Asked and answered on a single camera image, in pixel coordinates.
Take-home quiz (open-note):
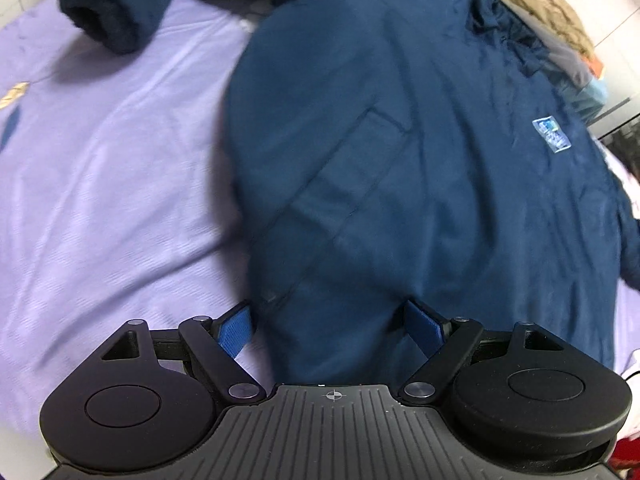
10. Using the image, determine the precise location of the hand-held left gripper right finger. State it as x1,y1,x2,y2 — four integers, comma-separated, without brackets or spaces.
398,300,566,403

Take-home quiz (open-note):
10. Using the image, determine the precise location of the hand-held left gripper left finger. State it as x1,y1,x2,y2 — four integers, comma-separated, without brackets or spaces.
102,300,266,403

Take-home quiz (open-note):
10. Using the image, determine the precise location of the navy blue padded jacket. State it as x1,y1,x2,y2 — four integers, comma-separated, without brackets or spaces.
60,0,640,386

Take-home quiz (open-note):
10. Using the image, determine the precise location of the purple printed bed sheet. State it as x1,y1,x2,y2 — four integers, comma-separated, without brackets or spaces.
0,0,640,443

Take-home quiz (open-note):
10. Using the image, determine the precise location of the red cloth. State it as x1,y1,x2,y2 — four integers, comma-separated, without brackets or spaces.
612,430,640,473

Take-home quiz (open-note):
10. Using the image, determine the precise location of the bed with blue skirt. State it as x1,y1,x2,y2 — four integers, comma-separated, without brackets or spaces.
562,74,610,123

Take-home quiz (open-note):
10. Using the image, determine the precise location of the khaki coat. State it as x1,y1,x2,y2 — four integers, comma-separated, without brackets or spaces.
457,0,596,61

